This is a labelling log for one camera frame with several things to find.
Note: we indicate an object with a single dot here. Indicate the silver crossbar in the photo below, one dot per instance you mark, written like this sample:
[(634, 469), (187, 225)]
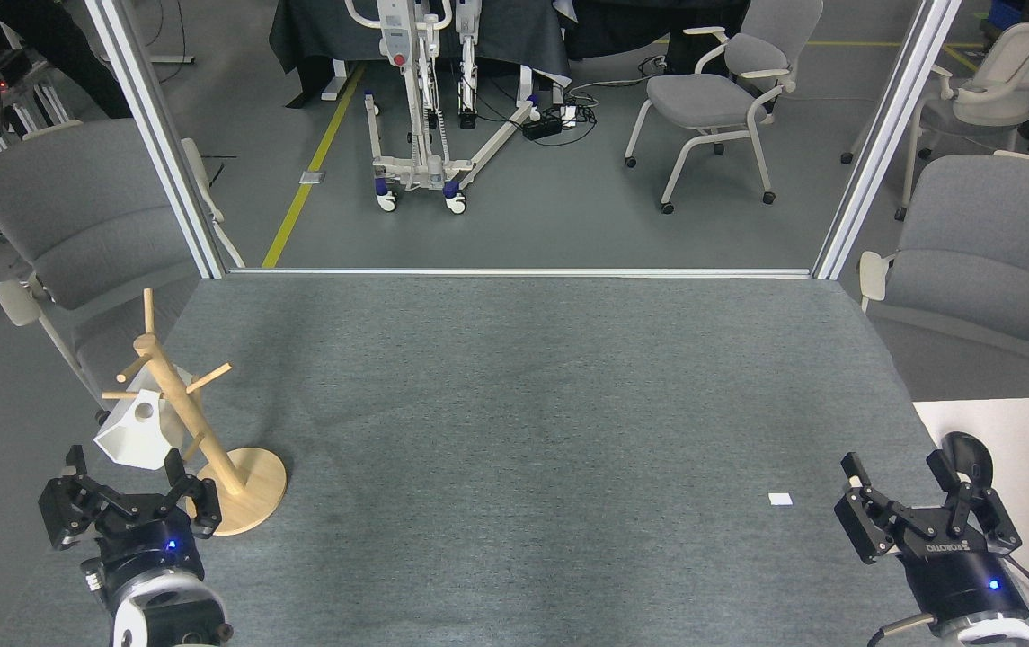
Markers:
[(523, 272)]

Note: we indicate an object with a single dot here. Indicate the black computer mouse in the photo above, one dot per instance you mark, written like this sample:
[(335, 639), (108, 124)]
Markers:
[(980, 460)]

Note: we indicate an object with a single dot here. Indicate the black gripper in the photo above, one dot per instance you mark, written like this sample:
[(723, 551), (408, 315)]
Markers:
[(150, 548), (963, 575)]

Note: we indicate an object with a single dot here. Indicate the grey chair with cream frame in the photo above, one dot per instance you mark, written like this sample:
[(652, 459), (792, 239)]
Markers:
[(707, 99), (990, 234), (74, 207)]

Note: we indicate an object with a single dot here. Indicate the wooden cup rack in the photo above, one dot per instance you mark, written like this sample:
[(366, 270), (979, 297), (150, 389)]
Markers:
[(253, 485)]

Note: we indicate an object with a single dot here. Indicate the grey floor socket plate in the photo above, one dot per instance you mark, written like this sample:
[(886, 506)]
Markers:
[(311, 177)]

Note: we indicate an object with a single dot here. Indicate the cream mesh-back chair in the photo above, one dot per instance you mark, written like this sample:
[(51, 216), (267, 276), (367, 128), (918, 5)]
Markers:
[(1026, 63)]

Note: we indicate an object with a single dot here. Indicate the black cloth-covered table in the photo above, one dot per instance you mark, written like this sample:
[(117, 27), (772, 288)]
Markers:
[(316, 31)]

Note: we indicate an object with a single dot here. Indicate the power strip with plugs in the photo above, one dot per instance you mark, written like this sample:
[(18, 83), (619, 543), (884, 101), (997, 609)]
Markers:
[(545, 124)]

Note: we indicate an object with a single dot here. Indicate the silver post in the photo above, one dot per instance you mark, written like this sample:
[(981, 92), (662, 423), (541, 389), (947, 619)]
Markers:
[(882, 144), (155, 135)]

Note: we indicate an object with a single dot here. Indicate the white faceted cup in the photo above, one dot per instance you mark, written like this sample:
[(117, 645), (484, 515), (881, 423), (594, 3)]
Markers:
[(132, 440)]

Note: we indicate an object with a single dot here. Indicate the white stand on wheels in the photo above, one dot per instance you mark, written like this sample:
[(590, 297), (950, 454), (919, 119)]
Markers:
[(406, 36)]

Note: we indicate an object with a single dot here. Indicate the person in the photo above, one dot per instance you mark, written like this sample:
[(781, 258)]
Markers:
[(74, 54)]

